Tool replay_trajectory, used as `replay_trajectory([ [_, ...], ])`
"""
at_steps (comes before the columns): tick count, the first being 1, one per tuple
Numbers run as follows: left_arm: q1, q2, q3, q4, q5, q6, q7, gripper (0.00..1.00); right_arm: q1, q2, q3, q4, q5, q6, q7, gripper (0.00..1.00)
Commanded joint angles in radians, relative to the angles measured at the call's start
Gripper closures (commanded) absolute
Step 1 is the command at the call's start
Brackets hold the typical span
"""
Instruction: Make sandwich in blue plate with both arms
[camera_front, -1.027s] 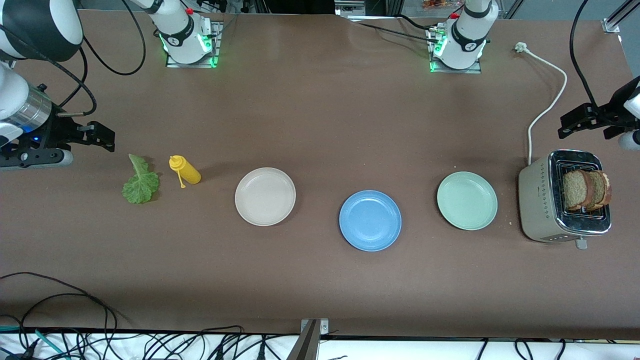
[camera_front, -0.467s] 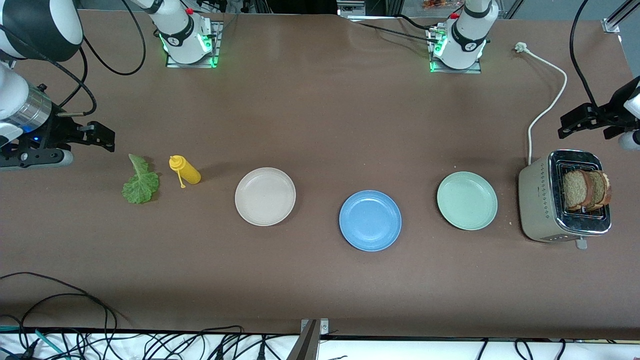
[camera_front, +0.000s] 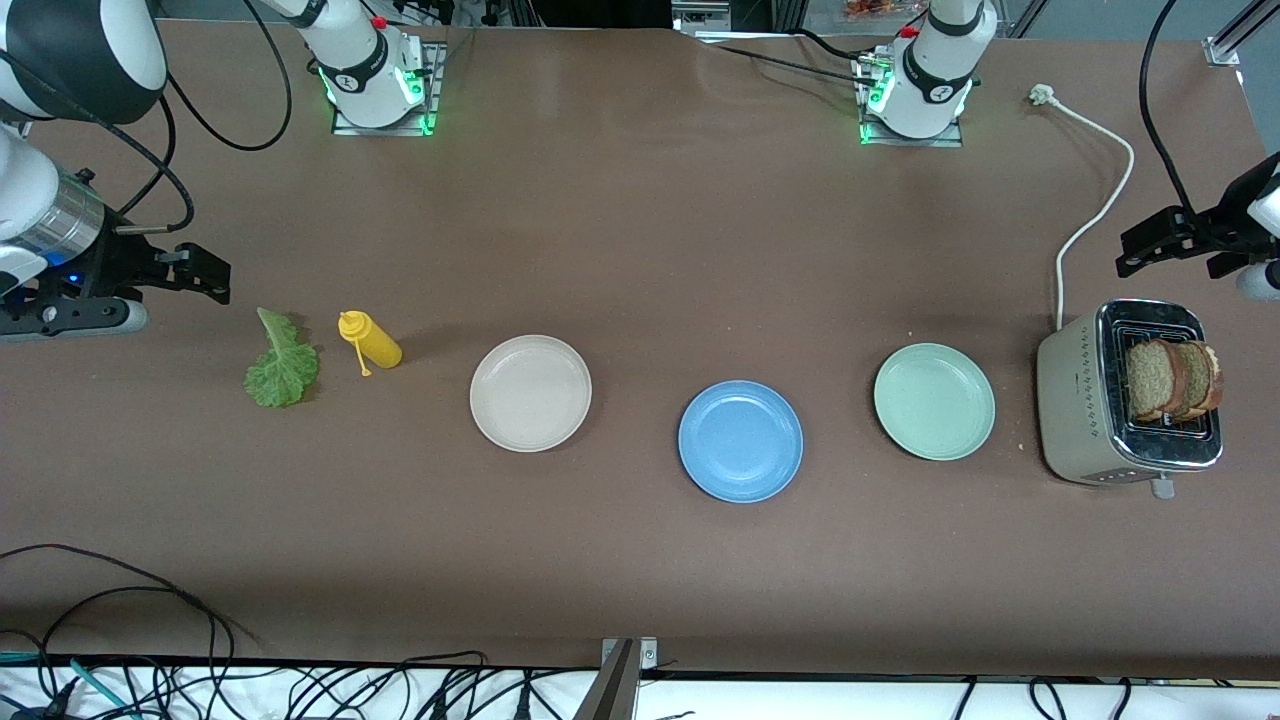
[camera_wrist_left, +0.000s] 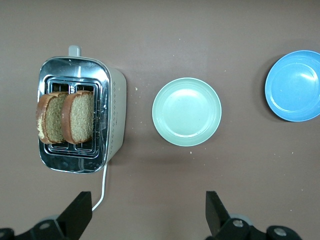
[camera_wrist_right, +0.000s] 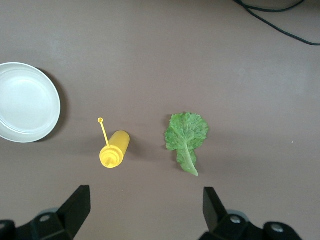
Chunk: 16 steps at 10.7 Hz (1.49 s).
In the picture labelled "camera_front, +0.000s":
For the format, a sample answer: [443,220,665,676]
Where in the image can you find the yellow squeeze bottle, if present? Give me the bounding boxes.
[338,310,404,378]

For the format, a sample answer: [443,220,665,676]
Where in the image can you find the beige round plate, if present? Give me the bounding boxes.
[469,334,593,454]

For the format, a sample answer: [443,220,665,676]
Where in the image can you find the beige chrome toaster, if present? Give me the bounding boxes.
[1036,298,1226,500]

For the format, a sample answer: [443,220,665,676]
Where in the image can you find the green round plate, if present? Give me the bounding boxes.
[873,342,997,462]

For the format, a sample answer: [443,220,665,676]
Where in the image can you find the blue round plate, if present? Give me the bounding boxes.
[677,379,804,504]

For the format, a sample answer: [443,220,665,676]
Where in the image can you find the dark aluminium bar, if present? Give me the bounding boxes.
[573,640,641,720]

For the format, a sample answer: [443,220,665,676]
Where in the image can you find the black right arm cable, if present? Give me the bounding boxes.
[0,0,295,236]

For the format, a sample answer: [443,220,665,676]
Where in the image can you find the black looped cable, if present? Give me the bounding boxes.
[0,544,238,691]

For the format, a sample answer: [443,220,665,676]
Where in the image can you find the white toaster power cable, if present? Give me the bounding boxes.
[1029,84,1137,333]

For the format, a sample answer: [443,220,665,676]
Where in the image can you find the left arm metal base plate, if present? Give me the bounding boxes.
[855,50,966,149]

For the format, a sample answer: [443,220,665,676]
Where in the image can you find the aluminium frame profile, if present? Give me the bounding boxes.
[1203,0,1280,67]

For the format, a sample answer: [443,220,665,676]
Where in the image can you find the green lettuce leaf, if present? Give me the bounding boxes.
[243,307,321,409]

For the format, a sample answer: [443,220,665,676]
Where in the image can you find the black cable on table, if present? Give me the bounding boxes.
[695,28,886,91]

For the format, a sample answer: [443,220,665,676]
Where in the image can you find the grey metal bracket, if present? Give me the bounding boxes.
[601,637,660,671]

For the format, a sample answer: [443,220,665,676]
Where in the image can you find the brown bread slice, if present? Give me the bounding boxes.
[1126,339,1187,422]
[1172,341,1225,417]

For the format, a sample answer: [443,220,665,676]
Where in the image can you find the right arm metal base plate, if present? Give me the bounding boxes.
[331,40,446,137]

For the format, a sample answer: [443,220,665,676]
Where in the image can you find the teal cable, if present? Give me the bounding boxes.
[0,651,131,719]

